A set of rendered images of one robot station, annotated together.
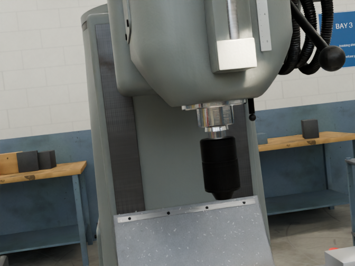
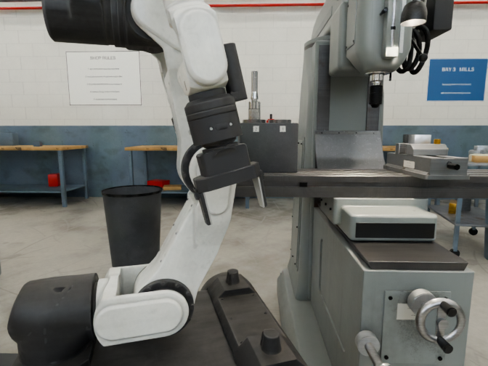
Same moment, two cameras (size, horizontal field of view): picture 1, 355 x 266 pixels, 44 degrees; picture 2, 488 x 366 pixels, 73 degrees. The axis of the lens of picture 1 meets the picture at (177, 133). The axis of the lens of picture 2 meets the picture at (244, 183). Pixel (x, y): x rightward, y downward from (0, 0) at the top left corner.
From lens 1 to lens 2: 84 cm
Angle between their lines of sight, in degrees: 11
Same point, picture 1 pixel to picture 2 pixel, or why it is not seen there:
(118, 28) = (341, 44)
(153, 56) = (362, 52)
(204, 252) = (353, 149)
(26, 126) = not seen: hidden behind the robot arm
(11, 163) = not seen: hidden behind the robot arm
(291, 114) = (396, 131)
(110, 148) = (317, 101)
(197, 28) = (379, 43)
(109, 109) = (319, 83)
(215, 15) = (387, 39)
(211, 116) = (376, 76)
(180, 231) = (343, 141)
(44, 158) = not seen: hidden behind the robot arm
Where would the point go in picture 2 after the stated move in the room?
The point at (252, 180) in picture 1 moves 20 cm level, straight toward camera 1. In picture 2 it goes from (378, 123) to (381, 123)
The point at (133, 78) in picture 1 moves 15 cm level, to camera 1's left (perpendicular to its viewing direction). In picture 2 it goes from (344, 64) to (306, 65)
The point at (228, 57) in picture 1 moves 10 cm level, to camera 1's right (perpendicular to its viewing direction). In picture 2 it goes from (388, 52) to (421, 51)
